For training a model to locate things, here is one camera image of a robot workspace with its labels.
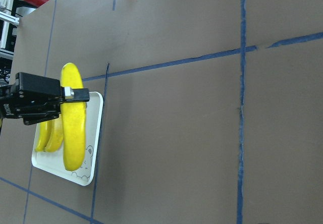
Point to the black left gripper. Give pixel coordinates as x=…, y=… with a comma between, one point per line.
x=36, y=99

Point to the yellow banana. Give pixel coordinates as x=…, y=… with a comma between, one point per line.
x=74, y=121

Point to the yellow banana moved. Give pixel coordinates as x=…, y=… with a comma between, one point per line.
x=44, y=135
x=56, y=136

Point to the white bear plate tray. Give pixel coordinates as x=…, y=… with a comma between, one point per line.
x=52, y=162

